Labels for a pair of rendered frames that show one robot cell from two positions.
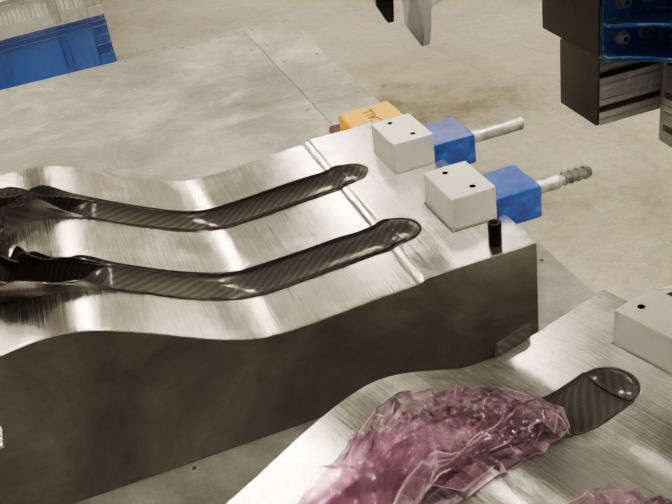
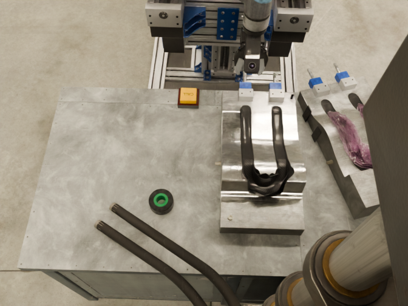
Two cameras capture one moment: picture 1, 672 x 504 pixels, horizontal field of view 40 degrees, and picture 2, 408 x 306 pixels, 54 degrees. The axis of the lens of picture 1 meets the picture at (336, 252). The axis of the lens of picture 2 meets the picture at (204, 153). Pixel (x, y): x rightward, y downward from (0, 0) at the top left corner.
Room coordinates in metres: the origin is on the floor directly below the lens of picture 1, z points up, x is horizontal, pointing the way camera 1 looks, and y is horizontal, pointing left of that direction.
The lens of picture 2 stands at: (0.61, 0.80, 2.06)
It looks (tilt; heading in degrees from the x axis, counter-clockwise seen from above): 62 degrees down; 287
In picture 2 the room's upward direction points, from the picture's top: straight up
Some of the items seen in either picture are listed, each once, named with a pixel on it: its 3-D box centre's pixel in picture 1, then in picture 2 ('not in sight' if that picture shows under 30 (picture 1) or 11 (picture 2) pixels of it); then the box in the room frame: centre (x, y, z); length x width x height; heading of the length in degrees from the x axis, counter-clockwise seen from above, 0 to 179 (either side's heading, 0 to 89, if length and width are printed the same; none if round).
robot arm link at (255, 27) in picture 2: not in sight; (255, 18); (0.73, -0.10, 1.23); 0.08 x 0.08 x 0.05
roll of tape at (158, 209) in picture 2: not in sight; (161, 201); (0.89, 0.37, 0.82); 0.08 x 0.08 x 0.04
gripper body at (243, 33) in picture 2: not in sight; (252, 37); (0.73, -0.10, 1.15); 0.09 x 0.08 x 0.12; 105
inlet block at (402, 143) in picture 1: (454, 142); (244, 86); (0.73, -0.12, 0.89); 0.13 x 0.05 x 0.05; 105
